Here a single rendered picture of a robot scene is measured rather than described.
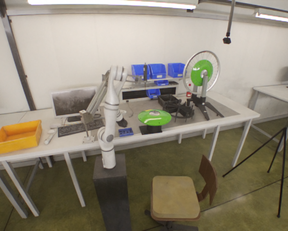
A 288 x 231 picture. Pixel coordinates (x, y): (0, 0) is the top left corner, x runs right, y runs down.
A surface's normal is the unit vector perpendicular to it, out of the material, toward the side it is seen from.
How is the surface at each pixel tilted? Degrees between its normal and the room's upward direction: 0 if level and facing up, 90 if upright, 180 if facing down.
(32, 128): 86
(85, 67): 90
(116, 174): 0
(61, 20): 90
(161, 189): 0
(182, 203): 0
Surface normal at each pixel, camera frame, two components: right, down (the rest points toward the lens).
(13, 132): 0.40, 0.36
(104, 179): 0.16, 0.45
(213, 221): 0.00, -0.89
